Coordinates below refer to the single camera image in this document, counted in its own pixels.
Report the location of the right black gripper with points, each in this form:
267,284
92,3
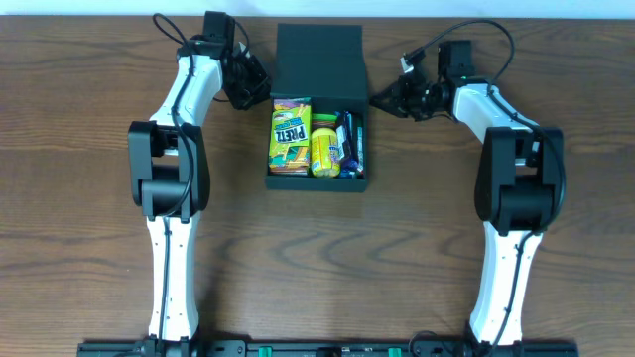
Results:
404,99

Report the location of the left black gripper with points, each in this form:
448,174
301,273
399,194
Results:
249,84

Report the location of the yellow green snack box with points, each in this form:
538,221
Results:
289,151

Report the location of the small green red candy bar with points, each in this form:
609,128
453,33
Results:
360,146

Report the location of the green gummy candy bag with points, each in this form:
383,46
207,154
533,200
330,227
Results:
321,120

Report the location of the yellow mentos bottle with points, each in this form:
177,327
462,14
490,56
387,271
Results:
324,155

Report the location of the purple chocolate bar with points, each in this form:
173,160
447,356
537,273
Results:
344,147

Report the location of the blue cookie pack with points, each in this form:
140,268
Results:
353,170

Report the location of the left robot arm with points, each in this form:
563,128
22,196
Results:
170,178

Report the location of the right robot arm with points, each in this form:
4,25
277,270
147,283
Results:
519,190

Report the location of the dark green open box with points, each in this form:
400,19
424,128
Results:
324,63

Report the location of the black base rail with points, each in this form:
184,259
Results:
239,348

